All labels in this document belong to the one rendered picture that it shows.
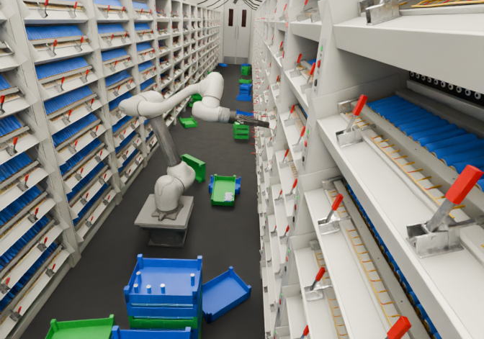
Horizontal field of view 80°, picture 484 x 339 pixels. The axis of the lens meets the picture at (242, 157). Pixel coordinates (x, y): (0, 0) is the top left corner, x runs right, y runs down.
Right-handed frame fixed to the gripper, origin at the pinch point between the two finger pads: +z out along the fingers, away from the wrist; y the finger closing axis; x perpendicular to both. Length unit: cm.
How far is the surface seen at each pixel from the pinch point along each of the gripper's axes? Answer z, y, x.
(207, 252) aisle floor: -16, 4, -100
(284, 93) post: 3.2, 25.5, 24.6
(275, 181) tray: 11.1, 25.6, -21.5
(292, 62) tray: 2.4, 25.8, 39.0
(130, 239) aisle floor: -73, -4, -109
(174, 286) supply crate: -28, 69, -61
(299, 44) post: 3, 26, 47
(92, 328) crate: -67, 64, -108
